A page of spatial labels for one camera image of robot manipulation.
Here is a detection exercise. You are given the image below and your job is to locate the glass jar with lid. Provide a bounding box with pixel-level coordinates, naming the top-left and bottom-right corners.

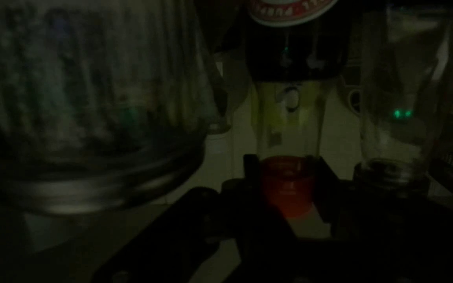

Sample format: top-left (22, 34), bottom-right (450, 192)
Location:
top-left (0, 0), bottom-right (228, 217)

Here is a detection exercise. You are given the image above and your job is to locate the soy sauce bottle red cap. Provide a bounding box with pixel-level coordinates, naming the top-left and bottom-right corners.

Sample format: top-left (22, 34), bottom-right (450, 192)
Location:
top-left (241, 0), bottom-right (357, 221)

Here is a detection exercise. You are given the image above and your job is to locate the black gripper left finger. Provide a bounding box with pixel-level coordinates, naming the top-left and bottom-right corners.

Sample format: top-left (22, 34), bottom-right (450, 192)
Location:
top-left (95, 153), bottom-right (302, 283)

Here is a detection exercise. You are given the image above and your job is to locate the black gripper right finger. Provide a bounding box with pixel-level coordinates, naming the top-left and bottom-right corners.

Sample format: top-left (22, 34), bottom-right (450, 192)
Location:
top-left (309, 156), bottom-right (453, 283)

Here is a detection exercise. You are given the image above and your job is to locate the clear glass bottle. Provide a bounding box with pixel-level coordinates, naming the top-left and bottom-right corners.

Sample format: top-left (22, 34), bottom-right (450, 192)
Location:
top-left (351, 0), bottom-right (453, 197)

